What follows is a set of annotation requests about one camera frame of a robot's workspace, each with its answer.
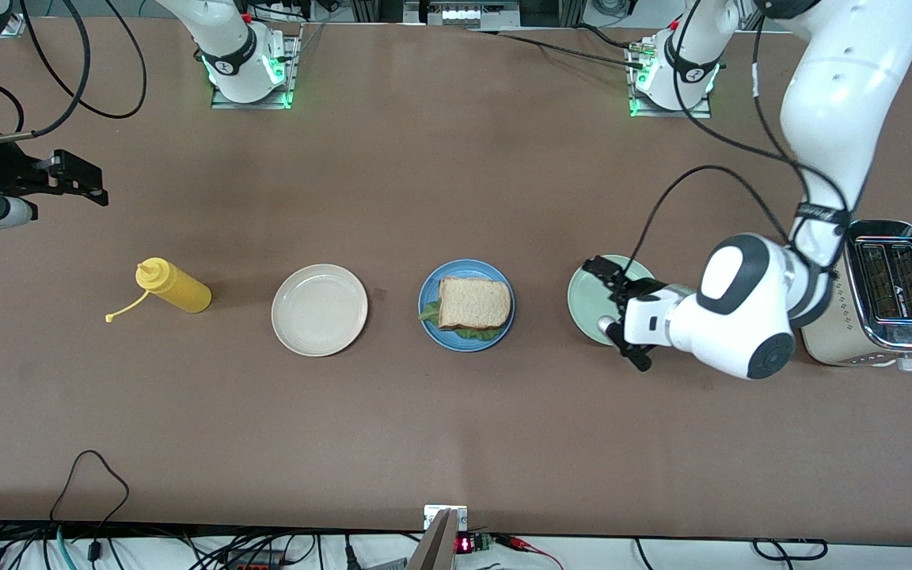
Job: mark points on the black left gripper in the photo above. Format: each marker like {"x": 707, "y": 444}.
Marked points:
{"x": 628, "y": 290}

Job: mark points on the toast bread slice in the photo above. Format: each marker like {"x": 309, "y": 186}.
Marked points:
{"x": 476, "y": 303}

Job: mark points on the yellow mustard squeeze bottle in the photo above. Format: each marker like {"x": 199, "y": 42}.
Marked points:
{"x": 179, "y": 291}

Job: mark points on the green lettuce leaf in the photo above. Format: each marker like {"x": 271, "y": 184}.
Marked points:
{"x": 428, "y": 314}

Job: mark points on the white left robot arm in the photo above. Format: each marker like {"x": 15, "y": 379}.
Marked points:
{"x": 844, "y": 79}

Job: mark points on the pale green round plate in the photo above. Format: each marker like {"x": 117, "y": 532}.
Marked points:
{"x": 587, "y": 305}

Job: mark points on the blue round plate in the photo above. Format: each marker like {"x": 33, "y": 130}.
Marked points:
{"x": 464, "y": 267}

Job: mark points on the beige round plate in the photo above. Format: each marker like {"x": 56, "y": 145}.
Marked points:
{"x": 319, "y": 310}

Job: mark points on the beige chrome toaster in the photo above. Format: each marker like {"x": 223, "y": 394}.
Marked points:
{"x": 844, "y": 340}

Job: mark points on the red black clip leads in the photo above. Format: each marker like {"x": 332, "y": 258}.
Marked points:
{"x": 519, "y": 542}

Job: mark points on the grey power supply unit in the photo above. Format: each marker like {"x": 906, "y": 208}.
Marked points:
{"x": 464, "y": 14}

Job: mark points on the small red LED board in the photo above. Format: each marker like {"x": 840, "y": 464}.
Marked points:
{"x": 465, "y": 545}

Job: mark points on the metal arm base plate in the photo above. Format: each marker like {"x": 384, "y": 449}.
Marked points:
{"x": 226, "y": 101}
{"x": 689, "y": 113}

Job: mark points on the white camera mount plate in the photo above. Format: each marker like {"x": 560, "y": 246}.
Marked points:
{"x": 432, "y": 514}

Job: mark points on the grey camera stand pole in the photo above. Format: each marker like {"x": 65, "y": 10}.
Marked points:
{"x": 436, "y": 550}

